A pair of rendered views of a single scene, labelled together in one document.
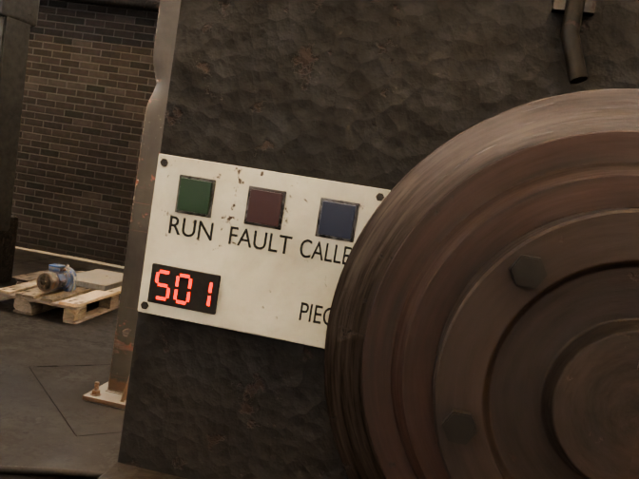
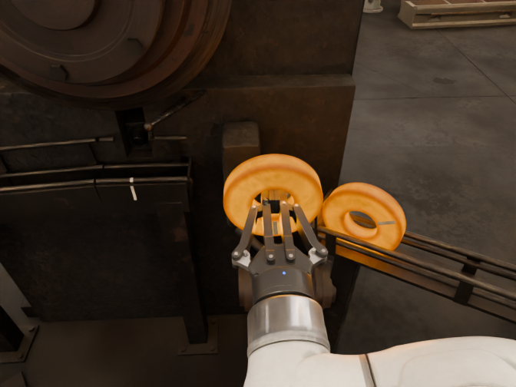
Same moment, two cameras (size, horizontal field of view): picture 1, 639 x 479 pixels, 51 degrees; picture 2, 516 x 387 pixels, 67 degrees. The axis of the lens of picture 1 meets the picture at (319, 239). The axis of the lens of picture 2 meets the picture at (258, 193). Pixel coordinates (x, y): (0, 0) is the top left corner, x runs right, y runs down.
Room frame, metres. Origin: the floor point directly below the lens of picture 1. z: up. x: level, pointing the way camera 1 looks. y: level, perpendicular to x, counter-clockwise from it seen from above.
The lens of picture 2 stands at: (-0.13, -0.38, 1.25)
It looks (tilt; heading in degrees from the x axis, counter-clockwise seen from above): 42 degrees down; 348
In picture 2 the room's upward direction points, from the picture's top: straight up
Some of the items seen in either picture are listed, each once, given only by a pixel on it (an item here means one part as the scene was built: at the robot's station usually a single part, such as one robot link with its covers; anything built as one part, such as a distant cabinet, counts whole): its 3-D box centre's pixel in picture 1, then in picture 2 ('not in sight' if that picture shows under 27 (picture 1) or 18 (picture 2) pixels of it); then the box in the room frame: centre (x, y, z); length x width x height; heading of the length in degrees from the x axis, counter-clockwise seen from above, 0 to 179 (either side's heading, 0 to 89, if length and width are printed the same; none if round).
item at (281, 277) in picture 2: not in sight; (281, 276); (0.15, -0.47, 0.84); 0.09 x 0.08 x 0.07; 170
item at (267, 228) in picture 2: not in sight; (268, 235); (0.22, -0.47, 0.84); 0.11 x 0.01 x 0.04; 172
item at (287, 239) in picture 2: not in sight; (286, 235); (0.22, -0.50, 0.84); 0.11 x 0.01 x 0.04; 169
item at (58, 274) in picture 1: (65, 277); not in sight; (4.87, 1.80, 0.25); 0.40 x 0.24 x 0.22; 171
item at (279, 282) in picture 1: (260, 252); not in sight; (0.74, 0.06, 1.15); 0.26 x 0.02 x 0.18; 81
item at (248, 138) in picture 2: not in sight; (242, 176); (0.55, -0.49, 0.68); 0.11 x 0.08 x 0.24; 171
